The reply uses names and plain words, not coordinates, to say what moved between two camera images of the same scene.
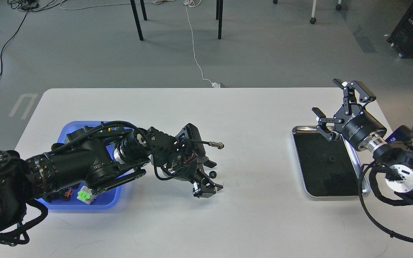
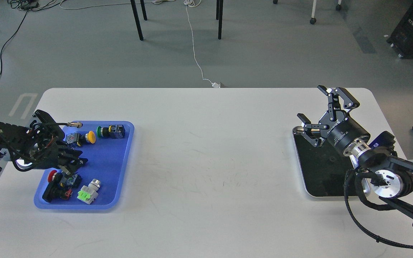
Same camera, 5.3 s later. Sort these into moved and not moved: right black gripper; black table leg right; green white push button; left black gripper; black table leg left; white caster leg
Moved: right black gripper; left black gripper
Not moved: white caster leg; black table leg left; green white push button; black table leg right
